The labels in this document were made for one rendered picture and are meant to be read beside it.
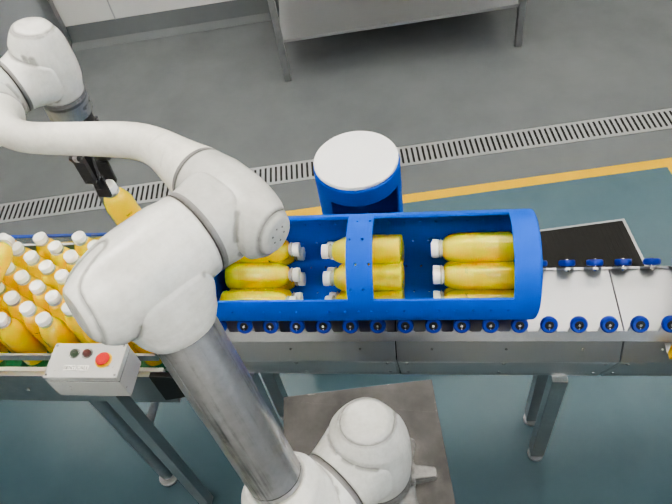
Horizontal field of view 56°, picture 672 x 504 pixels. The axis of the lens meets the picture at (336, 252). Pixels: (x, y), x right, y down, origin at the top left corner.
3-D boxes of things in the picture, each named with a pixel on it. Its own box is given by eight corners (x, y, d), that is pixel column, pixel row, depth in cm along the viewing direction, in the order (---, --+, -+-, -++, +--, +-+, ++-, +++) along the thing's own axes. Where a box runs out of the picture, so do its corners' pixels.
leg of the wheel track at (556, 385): (544, 461, 238) (570, 383, 189) (528, 461, 238) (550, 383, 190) (542, 446, 241) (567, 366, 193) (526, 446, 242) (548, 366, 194)
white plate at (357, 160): (296, 158, 208) (297, 161, 209) (349, 202, 192) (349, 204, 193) (361, 119, 216) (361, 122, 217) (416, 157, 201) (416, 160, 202)
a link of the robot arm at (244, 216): (221, 127, 95) (146, 174, 89) (304, 182, 86) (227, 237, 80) (236, 190, 105) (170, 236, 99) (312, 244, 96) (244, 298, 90)
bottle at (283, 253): (226, 233, 175) (291, 232, 172) (233, 244, 181) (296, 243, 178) (223, 257, 172) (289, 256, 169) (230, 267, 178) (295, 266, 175)
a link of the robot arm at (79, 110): (90, 77, 128) (100, 100, 133) (46, 76, 128) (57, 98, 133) (77, 108, 123) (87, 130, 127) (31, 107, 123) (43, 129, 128)
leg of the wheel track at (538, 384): (539, 426, 246) (563, 343, 198) (524, 426, 247) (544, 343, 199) (537, 412, 250) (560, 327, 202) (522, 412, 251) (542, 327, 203)
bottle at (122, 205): (125, 238, 165) (90, 192, 151) (147, 221, 168) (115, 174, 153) (139, 252, 162) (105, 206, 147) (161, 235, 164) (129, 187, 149)
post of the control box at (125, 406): (211, 506, 243) (106, 385, 166) (201, 506, 243) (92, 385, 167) (213, 496, 245) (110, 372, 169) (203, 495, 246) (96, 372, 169)
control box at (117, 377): (131, 396, 163) (116, 377, 155) (60, 395, 166) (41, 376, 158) (142, 362, 169) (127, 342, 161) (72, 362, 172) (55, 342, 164)
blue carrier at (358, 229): (534, 341, 163) (548, 270, 142) (210, 341, 176) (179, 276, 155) (521, 259, 182) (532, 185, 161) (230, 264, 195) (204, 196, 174)
